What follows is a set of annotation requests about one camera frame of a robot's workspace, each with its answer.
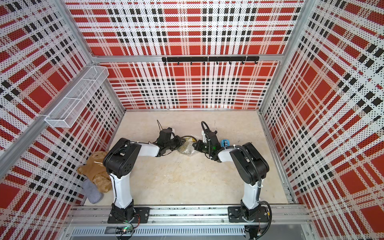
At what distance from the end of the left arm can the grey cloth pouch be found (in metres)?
0.39

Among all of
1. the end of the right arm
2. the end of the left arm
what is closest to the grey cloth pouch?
the end of the left arm

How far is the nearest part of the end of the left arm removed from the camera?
800 millimetres

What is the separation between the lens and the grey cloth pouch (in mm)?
780

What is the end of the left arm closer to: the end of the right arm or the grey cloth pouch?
the end of the right arm
